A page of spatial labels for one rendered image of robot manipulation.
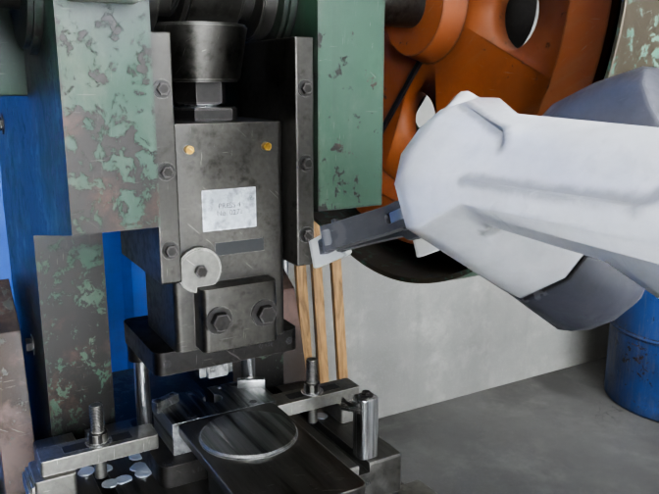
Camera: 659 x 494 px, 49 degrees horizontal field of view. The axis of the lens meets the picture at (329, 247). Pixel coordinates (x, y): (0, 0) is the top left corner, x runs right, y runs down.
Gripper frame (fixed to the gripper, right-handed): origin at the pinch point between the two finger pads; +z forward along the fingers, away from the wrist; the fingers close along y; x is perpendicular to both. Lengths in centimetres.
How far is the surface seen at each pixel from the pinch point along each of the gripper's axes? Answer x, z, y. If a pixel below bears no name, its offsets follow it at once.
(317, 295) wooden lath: 9, 124, 61
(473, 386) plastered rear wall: -30, 166, 148
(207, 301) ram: -1.6, 17.1, -13.3
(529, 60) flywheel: 21.5, -4.3, 26.3
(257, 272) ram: 1.4, 18.8, -5.4
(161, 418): -14.6, 35.5, -15.5
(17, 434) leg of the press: -13, 59, -31
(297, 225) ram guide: 5.9, 12.9, -1.7
